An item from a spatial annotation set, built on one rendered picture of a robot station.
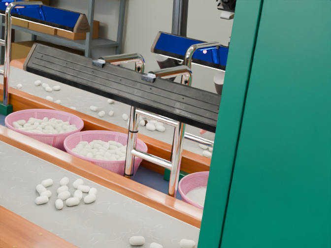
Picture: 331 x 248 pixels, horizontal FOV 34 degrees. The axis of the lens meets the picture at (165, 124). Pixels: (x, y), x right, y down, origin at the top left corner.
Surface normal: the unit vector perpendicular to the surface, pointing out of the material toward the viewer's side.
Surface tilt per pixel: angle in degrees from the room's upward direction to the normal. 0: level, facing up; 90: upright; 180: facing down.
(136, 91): 58
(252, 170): 90
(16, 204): 0
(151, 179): 0
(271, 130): 90
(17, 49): 90
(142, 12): 90
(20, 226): 0
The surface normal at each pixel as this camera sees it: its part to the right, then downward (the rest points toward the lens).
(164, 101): -0.42, -0.34
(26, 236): 0.12, -0.94
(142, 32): -0.58, 0.19
